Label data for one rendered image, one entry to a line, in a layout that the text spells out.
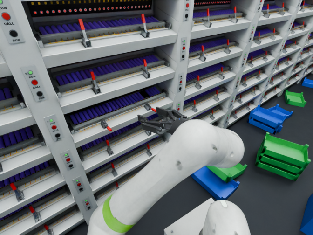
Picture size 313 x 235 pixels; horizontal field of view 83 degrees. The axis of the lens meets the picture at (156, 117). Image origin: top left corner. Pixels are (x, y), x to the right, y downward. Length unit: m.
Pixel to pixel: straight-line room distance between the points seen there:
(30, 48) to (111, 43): 0.28
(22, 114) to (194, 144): 0.63
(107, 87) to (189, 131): 0.55
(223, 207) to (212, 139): 0.39
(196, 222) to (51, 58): 0.90
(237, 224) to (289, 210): 0.98
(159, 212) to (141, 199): 0.88
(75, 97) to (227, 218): 0.72
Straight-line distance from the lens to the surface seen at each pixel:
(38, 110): 0.77
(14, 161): 0.92
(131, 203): 0.52
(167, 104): 1.09
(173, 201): 1.43
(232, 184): 1.60
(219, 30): 1.25
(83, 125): 0.91
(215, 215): 0.72
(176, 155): 0.40
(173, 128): 0.60
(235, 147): 0.48
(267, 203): 1.62
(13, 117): 0.80
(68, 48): 0.74
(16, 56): 0.70
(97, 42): 0.78
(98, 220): 0.64
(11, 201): 1.06
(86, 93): 0.82
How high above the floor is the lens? 1.24
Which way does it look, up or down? 36 degrees down
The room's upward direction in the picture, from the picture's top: straight up
